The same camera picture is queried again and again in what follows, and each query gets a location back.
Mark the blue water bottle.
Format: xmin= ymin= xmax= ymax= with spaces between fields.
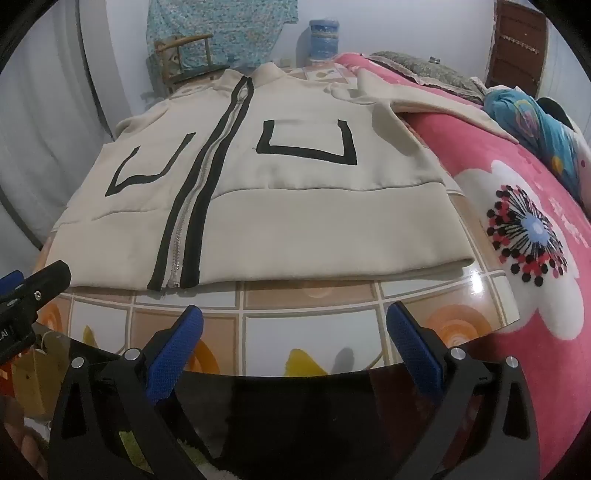
xmin=308 ymin=18 xmax=341 ymax=63

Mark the blue patterned wall cloth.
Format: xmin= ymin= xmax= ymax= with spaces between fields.
xmin=147 ymin=0 xmax=300 ymax=75

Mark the blue patterned garment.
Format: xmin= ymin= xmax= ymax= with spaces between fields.
xmin=482 ymin=88 xmax=591 ymax=208

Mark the brown wooden door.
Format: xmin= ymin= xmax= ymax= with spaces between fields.
xmin=486 ymin=0 xmax=550 ymax=95

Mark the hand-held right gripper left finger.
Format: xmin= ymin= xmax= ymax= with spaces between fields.
xmin=47 ymin=305 xmax=218 ymax=480

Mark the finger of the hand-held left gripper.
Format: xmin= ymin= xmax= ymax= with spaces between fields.
xmin=0 ymin=260 xmax=73 ymax=320

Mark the metal door hook rack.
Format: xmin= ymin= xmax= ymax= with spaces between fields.
xmin=501 ymin=33 xmax=542 ymax=52

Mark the pink flower blanket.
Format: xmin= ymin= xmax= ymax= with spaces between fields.
xmin=335 ymin=52 xmax=591 ymax=480

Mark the grey patterned pillow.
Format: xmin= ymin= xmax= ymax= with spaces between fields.
xmin=369 ymin=51 xmax=485 ymax=104

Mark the checked plastic bed mat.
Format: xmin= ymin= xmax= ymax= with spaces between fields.
xmin=32 ymin=65 xmax=520 ymax=377

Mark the wooden chair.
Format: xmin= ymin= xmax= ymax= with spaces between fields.
xmin=154 ymin=33 xmax=227 ymax=95

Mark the cream zip jacket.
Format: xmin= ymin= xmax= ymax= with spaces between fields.
xmin=44 ymin=62 xmax=520 ymax=292

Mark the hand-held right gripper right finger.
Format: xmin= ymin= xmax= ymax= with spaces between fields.
xmin=385 ymin=302 xmax=550 ymax=480

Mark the white curtain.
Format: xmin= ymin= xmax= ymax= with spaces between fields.
xmin=0 ymin=0 xmax=153 ymax=259

